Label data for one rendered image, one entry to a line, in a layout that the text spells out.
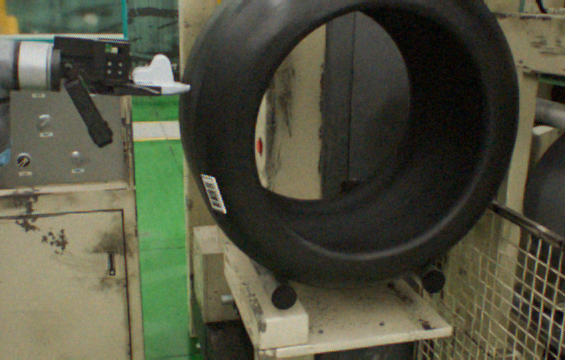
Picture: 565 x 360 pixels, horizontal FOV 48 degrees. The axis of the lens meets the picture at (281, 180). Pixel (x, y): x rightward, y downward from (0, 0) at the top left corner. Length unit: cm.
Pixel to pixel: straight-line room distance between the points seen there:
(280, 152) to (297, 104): 11
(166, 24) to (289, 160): 884
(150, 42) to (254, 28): 925
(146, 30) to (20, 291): 854
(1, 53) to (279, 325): 62
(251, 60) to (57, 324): 113
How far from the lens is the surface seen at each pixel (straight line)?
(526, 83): 157
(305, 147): 142
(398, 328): 124
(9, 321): 188
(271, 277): 114
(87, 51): 103
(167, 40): 1021
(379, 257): 110
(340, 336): 120
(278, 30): 96
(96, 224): 175
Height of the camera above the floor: 140
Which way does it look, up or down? 16 degrees down
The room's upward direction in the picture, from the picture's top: 1 degrees clockwise
